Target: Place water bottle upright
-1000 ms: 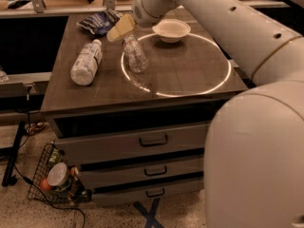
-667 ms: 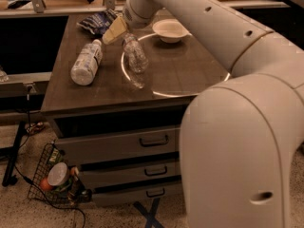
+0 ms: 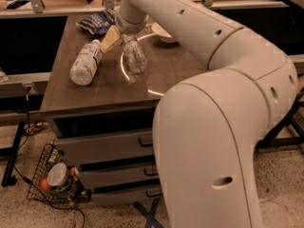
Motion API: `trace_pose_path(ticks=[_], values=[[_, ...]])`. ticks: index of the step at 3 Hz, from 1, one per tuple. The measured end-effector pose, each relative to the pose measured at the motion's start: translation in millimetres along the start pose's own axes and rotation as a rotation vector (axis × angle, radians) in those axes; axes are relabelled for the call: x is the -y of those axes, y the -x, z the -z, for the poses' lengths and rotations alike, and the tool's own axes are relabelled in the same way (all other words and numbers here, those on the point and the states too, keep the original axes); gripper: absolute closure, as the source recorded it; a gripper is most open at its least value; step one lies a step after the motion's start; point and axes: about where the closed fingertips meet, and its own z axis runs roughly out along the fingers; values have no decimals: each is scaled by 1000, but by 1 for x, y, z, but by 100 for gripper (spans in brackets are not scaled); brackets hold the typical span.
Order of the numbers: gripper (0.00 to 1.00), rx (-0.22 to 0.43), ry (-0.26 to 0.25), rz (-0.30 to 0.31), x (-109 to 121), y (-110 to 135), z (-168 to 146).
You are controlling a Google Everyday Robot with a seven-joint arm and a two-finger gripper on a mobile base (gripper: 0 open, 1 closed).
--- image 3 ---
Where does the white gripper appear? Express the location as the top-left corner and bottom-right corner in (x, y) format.
(101, 0), (149, 53)

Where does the clear water bottle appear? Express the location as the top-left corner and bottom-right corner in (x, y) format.
(122, 35), (148, 74)

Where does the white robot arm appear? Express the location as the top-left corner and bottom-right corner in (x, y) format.
(116, 0), (297, 228)

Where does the white labelled water bottle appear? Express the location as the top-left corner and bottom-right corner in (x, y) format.
(69, 39), (102, 86)

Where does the grey drawer cabinet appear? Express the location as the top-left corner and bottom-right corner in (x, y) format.
(40, 15), (205, 195)

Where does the top grey drawer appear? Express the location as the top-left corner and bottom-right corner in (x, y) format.
(54, 129), (153, 165)

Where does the grey drawer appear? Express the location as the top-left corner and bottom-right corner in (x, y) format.
(54, 129), (153, 165)
(91, 184), (162, 207)
(78, 163), (159, 189)

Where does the middle grey drawer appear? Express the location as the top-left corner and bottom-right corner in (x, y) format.
(78, 163), (159, 189)

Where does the silver lidded can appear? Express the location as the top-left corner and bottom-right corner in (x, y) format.
(47, 162), (69, 186)

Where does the bottom grey drawer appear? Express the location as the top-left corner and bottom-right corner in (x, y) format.
(91, 184), (162, 207)

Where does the orange ball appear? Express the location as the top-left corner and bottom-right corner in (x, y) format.
(39, 179), (52, 192)

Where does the black left stand leg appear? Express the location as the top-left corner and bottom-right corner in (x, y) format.
(0, 122), (26, 187)

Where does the blue tape cross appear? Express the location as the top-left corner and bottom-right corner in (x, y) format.
(133, 198), (164, 228)

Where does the black wire basket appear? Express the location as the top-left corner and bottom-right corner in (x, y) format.
(28, 143), (91, 205)

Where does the black floor cable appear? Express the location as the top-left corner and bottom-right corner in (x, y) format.
(12, 164), (86, 228)

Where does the black table leg frame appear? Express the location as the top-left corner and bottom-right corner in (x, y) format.
(256, 91), (304, 150)

